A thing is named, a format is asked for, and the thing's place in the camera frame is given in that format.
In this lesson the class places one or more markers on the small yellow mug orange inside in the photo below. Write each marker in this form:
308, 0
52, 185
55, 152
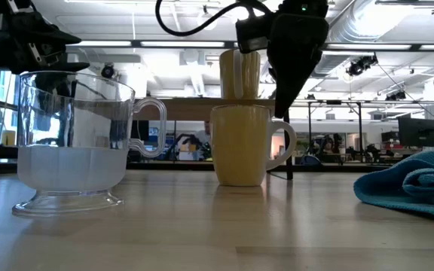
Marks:
239, 147

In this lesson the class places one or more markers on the clear plastic cup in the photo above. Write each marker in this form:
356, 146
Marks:
70, 165

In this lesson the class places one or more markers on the black computer monitor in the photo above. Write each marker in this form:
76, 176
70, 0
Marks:
418, 131

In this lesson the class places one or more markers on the black-legged background table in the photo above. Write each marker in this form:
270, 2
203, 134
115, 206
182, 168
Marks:
334, 102

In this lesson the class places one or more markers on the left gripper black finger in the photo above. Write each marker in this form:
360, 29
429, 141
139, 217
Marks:
70, 67
51, 34

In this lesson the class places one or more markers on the person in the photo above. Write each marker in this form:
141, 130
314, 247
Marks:
203, 139

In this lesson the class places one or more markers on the teal cloth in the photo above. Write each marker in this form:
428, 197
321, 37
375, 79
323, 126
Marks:
420, 180

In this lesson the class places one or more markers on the black metal table frame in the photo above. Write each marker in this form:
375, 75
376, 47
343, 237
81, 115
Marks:
322, 167

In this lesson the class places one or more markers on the black round camera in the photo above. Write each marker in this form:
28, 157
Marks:
107, 70

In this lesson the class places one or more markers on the long ceiling strip light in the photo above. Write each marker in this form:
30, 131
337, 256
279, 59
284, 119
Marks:
183, 44

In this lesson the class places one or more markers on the black ceiling-mounted device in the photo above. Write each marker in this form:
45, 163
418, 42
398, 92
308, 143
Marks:
360, 64

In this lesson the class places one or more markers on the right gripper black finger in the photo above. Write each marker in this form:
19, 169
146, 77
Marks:
288, 83

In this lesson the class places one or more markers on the large yellow mug white inside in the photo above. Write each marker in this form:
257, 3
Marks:
239, 75

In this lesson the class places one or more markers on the silver ventilation duct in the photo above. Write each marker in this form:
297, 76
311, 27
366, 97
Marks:
356, 22

